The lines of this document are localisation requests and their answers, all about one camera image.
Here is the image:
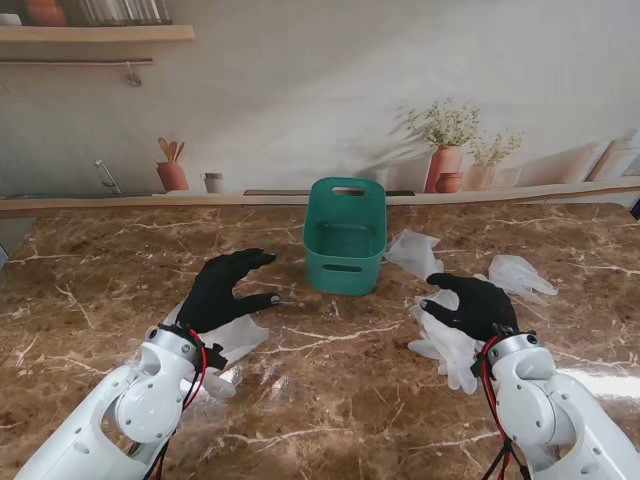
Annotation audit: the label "green plastic basket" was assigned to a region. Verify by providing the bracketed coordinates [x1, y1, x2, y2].
[303, 177, 389, 297]

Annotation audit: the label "red black left arm cables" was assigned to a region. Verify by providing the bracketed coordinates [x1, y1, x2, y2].
[144, 327, 210, 480]

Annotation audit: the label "red black right arm cables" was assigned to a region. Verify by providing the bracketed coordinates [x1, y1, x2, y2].
[474, 334, 531, 480]

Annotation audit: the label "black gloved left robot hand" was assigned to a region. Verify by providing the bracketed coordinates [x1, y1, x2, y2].
[175, 248, 282, 335]

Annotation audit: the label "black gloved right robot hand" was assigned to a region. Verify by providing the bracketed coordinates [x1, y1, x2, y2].
[417, 272, 519, 341]

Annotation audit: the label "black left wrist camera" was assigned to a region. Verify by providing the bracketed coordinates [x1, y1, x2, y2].
[202, 342, 229, 372]

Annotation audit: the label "red black arm cables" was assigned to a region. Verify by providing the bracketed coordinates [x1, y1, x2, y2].
[474, 334, 531, 480]
[144, 327, 210, 480]

